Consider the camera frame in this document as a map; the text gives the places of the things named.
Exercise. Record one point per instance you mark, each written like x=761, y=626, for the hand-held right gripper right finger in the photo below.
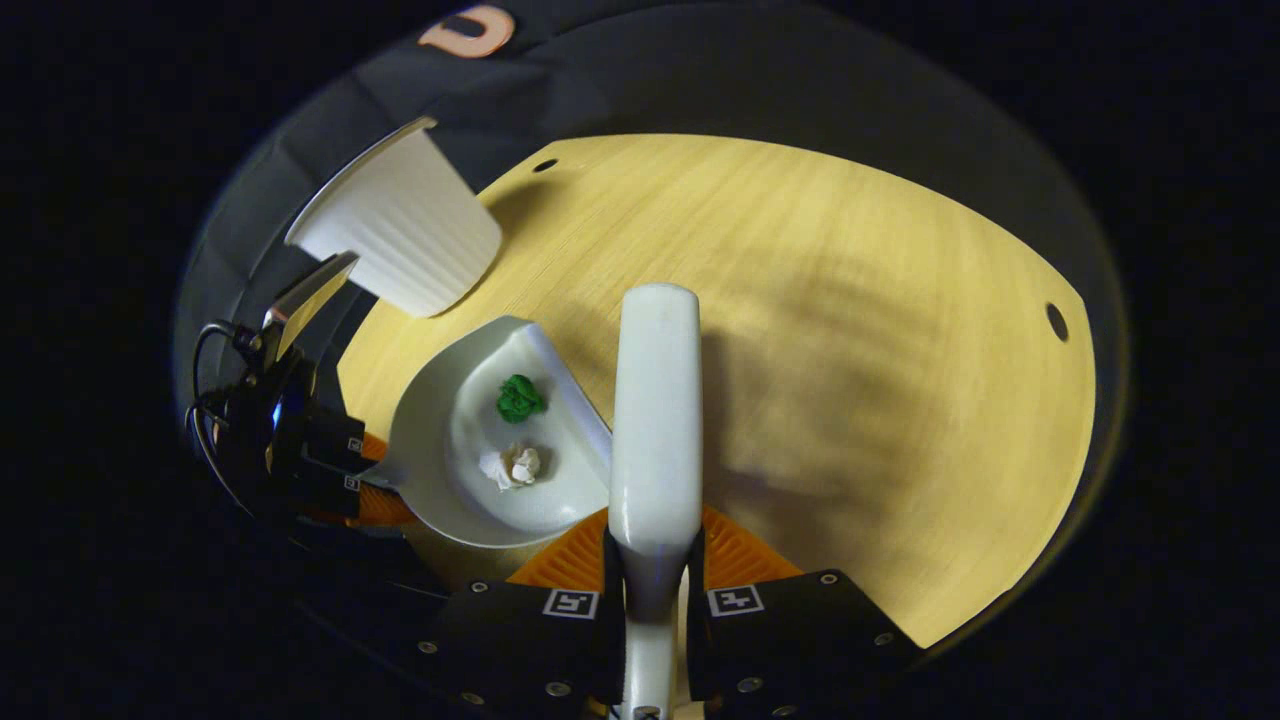
x=800, y=630

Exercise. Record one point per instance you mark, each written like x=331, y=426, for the small white broom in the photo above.
x=655, y=420

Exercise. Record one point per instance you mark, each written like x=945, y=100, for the white paper trash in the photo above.
x=515, y=466

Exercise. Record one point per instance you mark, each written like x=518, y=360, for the white ribbed garbage bin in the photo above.
x=410, y=230

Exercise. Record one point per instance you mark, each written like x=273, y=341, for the green paper trash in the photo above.
x=520, y=398

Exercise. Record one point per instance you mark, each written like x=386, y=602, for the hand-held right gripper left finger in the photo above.
x=520, y=640

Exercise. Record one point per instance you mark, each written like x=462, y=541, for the white dustpan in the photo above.
x=430, y=460

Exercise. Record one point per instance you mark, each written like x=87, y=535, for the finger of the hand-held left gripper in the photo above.
x=335, y=445
x=335, y=492

